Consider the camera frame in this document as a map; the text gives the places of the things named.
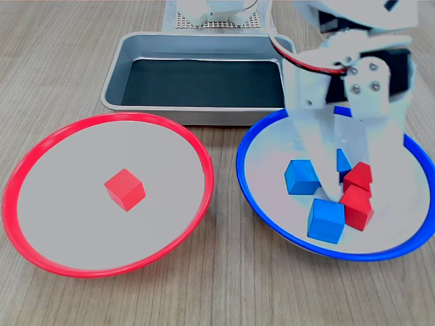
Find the small red cube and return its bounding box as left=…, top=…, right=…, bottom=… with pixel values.
left=338, top=184, right=376, bottom=233
left=103, top=168, right=147, bottom=213
left=343, top=161, right=374, bottom=193

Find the white plate blue rim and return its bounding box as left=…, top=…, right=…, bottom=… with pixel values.
left=236, top=106, right=435, bottom=264

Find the small blue cube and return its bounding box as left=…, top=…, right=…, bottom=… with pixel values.
left=306, top=198, right=347, bottom=246
left=336, top=148, right=353, bottom=185
left=284, top=158, right=322, bottom=196

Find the black tray mat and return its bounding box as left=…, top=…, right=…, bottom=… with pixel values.
left=120, top=58, right=286, bottom=108

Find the pale tape sheet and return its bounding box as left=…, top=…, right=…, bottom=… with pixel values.
left=162, top=0, right=277, bottom=35

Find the steel tray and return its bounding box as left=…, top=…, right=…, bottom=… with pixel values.
left=101, top=31, right=298, bottom=127

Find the white plate red rim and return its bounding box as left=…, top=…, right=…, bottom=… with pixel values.
left=1, top=111, right=215, bottom=280

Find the red white black servo cable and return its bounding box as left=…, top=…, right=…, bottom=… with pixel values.
left=268, top=31, right=351, bottom=77

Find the pale perforated base plate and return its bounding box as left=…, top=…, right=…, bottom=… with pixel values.
left=175, top=12, right=263, bottom=30

